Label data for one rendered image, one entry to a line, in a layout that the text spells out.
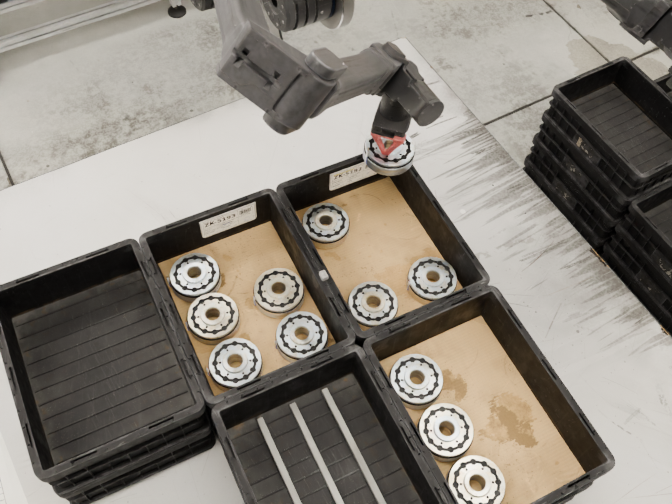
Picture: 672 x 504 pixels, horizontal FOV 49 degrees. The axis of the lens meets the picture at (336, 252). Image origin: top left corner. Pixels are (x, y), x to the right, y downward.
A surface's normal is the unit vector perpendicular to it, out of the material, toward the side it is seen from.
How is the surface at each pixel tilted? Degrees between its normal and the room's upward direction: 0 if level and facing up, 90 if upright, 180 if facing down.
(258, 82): 61
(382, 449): 0
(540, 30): 0
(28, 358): 0
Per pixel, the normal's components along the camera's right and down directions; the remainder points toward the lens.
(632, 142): 0.04, -0.53
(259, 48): -0.10, 0.48
